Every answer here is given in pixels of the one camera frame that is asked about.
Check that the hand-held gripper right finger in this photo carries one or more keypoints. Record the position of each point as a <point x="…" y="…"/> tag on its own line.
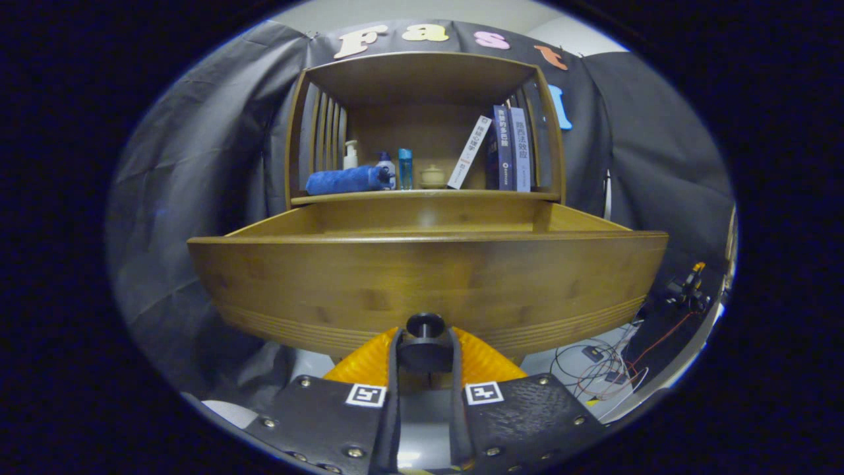
<point x="527" y="422"/>

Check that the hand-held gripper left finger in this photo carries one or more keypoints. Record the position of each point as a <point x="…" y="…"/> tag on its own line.
<point x="330" y="422"/>

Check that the black drawer knob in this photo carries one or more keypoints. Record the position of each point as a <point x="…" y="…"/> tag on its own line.
<point x="425" y="351"/>

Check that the wooden drawer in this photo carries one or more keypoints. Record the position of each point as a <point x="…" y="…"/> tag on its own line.
<point x="428" y="277"/>

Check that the wooden countertop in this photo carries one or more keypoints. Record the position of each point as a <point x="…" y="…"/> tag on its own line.
<point x="428" y="194"/>

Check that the wooden cabinet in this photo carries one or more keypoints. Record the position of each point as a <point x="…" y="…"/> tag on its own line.
<point x="422" y="79"/>

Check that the small black adapter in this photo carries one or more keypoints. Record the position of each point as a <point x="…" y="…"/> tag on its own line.
<point x="593" y="353"/>

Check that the black and orange clamp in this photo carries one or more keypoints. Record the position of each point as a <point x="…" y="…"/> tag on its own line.
<point x="686" y="290"/>

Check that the blue folded towel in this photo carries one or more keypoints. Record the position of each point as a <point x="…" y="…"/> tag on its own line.
<point x="343" y="179"/>

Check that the clear blue bottle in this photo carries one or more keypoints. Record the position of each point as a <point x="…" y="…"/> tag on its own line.
<point x="405" y="171"/>

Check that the beige lidded teacup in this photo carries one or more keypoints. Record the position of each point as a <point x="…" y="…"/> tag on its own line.
<point x="433" y="177"/>

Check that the white pump bottle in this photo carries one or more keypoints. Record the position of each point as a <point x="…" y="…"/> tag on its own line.
<point x="351" y="158"/>

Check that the white tube with blue cap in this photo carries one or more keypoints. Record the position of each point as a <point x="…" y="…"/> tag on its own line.
<point x="387" y="163"/>

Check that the beige cloth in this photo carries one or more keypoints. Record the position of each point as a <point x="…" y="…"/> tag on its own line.
<point x="730" y="251"/>

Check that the light purple book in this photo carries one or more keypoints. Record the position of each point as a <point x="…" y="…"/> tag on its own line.
<point x="519" y="152"/>

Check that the dark blue book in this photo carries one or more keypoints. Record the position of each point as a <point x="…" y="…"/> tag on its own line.
<point x="503" y="152"/>

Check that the white book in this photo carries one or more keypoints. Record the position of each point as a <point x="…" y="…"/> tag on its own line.
<point x="469" y="153"/>

